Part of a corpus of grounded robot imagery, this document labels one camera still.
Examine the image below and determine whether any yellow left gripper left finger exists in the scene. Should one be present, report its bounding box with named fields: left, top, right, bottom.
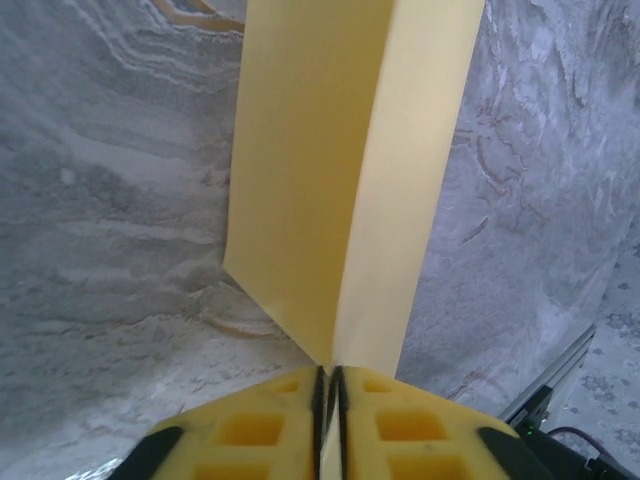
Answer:
left=117, top=364, right=326, bottom=480

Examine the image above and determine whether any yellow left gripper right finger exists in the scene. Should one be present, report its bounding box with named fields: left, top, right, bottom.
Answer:
left=334, top=364, right=556, bottom=480

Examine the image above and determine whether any aluminium side rail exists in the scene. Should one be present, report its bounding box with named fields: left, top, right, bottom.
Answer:
left=497, top=322, right=600, bottom=426

